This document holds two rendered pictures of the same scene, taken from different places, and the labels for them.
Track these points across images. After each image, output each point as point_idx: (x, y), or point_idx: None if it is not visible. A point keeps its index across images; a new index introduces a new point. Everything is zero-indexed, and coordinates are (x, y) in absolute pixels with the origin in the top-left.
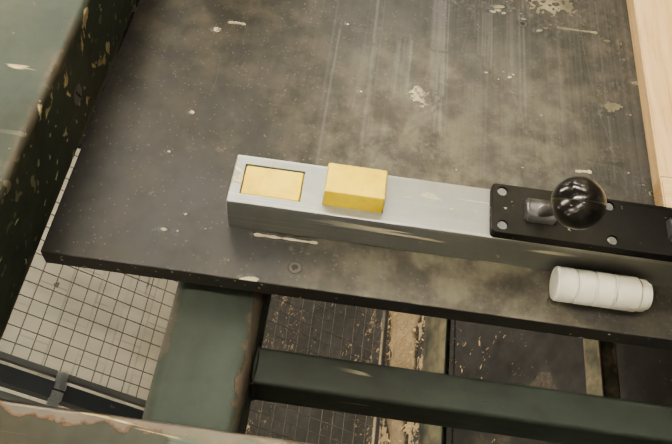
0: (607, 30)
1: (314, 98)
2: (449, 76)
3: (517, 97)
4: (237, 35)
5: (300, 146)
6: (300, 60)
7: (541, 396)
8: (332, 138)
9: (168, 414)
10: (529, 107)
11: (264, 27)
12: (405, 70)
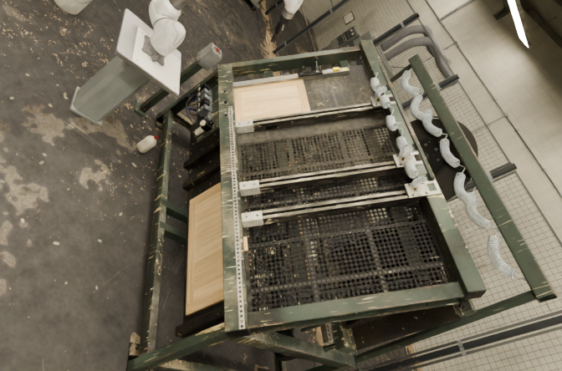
0: (311, 102)
1: (345, 83)
2: (330, 90)
3: (321, 90)
4: (359, 88)
5: (344, 78)
6: (349, 87)
7: None
8: (341, 80)
9: (345, 62)
10: (319, 89)
11: (356, 89)
12: (336, 89)
